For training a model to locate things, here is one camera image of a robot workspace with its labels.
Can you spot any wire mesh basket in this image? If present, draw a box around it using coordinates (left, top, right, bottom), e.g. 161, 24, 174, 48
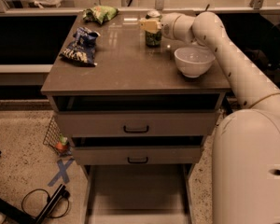
43, 118, 71, 157

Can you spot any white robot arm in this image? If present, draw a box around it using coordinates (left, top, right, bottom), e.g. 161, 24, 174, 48
140, 11, 280, 224

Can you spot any blue chip bag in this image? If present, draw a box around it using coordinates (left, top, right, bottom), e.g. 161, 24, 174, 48
60, 27, 100, 66

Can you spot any white ceramic bowl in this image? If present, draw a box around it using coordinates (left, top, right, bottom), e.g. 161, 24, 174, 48
175, 47, 216, 78

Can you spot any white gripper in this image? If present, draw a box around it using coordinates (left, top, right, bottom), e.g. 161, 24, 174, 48
139, 13, 185, 40

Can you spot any green soda can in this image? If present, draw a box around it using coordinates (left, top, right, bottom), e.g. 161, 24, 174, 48
145, 10, 161, 47

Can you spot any blue tape cross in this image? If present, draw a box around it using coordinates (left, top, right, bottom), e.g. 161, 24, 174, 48
48, 158, 74, 187

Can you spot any grey drawer cabinet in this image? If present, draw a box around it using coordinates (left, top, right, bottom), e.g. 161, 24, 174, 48
42, 11, 231, 224

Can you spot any drawer with handle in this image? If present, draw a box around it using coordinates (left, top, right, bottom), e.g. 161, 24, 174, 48
55, 111, 219, 137
72, 146, 202, 165

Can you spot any black stand leg left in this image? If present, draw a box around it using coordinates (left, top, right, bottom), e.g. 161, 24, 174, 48
0, 185, 70, 224

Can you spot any open bottom drawer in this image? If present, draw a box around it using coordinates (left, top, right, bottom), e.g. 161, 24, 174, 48
83, 164, 193, 224

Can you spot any black cable on floor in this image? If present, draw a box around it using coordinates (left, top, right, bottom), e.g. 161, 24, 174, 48
21, 188, 71, 219

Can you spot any top drawer with handle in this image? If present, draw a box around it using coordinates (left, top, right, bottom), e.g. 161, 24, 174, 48
55, 111, 219, 137

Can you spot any green chip bag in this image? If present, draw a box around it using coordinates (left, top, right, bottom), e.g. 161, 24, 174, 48
82, 6, 119, 25

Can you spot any middle drawer with handle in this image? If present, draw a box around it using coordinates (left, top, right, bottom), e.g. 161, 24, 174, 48
72, 146, 202, 165

